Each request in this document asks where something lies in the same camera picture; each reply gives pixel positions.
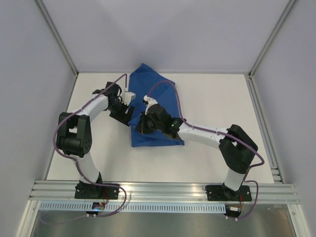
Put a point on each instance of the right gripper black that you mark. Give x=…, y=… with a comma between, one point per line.
x=143, y=122

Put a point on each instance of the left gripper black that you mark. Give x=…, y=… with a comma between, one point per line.
x=123, y=117

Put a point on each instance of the blue surgical drape cloth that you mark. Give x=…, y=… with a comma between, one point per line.
x=143, y=81

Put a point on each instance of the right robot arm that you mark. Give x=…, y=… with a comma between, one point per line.
x=237, y=148

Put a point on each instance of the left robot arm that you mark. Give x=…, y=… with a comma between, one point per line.
x=73, y=135

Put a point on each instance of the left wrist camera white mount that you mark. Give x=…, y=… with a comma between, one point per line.
x=127, y=97

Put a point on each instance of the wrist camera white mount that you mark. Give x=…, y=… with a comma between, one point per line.
x=127, y=97
x=148, y=101

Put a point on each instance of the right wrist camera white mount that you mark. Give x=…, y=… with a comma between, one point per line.
x=148, y=101

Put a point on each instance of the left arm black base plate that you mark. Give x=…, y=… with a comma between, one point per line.
x=90, y=191

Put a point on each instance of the slotted cable duct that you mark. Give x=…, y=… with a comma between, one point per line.
x=135, y=207

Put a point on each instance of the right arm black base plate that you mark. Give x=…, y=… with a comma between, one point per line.
x=222, y=193

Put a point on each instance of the aluminium front rail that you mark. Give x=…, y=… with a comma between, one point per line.
x=276, y=193

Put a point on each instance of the aluminium frame post left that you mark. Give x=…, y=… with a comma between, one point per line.
x=53, y=29

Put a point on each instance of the aluminium frame post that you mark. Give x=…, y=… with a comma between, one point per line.
x=53, y=29
x=272, y=36

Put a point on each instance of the aluminium side rail right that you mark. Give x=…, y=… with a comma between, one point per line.
x=269, y=148

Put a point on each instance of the aluminium frame post right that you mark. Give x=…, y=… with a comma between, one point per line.
x=272, y=36

